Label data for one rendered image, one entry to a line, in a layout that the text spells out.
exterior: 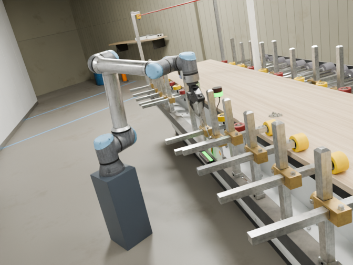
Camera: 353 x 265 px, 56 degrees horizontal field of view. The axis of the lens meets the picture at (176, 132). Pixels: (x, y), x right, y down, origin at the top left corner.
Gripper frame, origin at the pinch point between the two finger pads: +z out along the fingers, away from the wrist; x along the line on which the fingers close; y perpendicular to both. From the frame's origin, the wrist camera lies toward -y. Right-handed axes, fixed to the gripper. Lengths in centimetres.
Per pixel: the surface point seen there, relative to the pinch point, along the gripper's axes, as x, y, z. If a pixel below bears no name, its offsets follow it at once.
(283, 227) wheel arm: 10, -108, 5
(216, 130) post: -7.5, -4.6, 10.7
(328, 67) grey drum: -160, 93, 18
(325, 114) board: -65, -27, 11
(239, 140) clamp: -8.3, -36.9, 6.9
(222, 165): 10, -58, 6
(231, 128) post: -7.5, -29.7, 2.3
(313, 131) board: -46, -43, 11
